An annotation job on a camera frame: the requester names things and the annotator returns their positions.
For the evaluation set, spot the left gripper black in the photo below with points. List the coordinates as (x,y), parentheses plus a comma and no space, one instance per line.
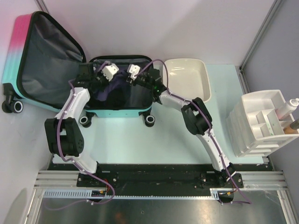
(107,82)

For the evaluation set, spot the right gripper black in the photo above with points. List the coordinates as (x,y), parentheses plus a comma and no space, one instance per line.
(130,81)

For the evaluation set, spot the dark purple garment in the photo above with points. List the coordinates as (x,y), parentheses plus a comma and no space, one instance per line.
(118,85)

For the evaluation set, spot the cream plastic basin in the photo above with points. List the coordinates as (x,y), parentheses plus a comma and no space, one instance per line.
(188,78)

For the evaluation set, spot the pink and teal children's suitcase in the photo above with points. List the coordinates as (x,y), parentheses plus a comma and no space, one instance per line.
(42,57)

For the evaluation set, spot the pink teal gradient bottle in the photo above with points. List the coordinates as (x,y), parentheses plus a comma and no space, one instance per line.
(287,108)

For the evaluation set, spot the black garment with print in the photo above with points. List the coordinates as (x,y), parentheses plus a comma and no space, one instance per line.
(117,98)

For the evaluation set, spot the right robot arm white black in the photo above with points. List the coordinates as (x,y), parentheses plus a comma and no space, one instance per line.
(198,120)

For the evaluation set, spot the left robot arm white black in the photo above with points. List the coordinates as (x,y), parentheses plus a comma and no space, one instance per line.
(63,134)

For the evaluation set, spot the aluminium extrusion crossbar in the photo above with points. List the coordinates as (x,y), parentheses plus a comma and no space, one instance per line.
(244,180)

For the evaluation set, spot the white divided organizer tray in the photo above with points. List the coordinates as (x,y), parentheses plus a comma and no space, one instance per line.
(254,127)

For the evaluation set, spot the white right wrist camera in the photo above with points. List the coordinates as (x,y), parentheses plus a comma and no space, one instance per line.
(133,71)

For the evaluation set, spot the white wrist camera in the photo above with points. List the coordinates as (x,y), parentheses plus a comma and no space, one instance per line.
(133,71)
(109,70)

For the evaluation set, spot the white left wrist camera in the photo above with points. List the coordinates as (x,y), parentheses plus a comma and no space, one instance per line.
(109,70)

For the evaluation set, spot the left aluminium frame post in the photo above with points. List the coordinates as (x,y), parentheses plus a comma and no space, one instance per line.
(42,6)

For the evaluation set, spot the aluminium frame post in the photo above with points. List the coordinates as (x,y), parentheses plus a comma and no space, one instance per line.
(261,32)
(42,6)

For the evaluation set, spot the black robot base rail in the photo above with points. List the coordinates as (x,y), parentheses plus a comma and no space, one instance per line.
(165,188)

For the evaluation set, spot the white slotted cable duct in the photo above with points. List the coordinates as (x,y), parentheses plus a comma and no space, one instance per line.
(196,194)

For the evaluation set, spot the right aluminium frame post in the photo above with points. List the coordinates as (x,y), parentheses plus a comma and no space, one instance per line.
(261,32)

